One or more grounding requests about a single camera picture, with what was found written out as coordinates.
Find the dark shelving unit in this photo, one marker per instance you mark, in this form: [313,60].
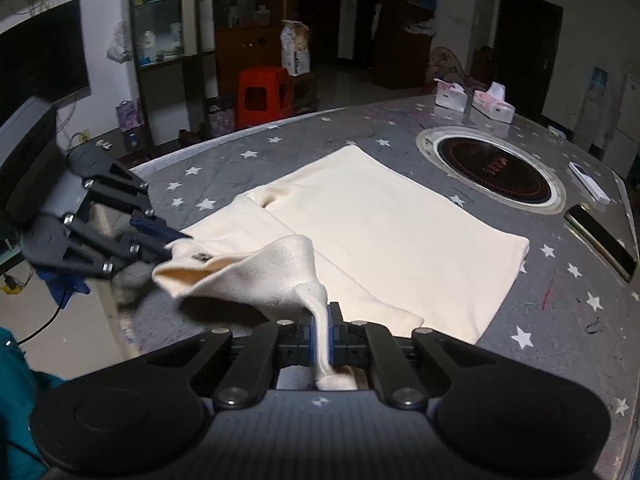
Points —
[188,58]

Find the water dispenser with bottle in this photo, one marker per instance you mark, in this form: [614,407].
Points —
[591,124]

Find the floral patterned fan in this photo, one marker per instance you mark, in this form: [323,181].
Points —
[444,65]

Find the pink tissue box left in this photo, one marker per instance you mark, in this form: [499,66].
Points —
[451,96]

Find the black smartphone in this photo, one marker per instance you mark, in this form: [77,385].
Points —
[599,238]

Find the small clear plastic box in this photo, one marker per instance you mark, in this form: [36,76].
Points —
[557,133]

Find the pink tissue box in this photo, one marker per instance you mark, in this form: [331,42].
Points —
[451,96]
[492,103]

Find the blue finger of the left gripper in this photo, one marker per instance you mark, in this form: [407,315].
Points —
[155,227]
[142,247]

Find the cream white garment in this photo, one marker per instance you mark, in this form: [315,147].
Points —
[347,229]

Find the white remote control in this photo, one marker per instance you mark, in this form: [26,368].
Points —
[590,184]

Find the blue sofa cushion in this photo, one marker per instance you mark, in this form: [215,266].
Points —
[20,390]

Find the red plastic stool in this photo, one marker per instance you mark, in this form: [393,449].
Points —
[264,95]

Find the pink tissue box right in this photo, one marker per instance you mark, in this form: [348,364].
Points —
[492,103]

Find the white refrigerator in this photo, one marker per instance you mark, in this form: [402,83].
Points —
[622,143]

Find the white paper bag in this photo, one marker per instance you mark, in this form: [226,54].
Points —
[294,48]

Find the round black induction cooktop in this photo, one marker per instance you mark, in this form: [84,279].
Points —
[494,167]

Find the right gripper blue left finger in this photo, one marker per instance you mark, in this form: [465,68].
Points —
[307,340]

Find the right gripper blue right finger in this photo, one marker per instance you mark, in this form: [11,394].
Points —
[345,343]

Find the black television screen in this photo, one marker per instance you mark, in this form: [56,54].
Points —
[43,56]

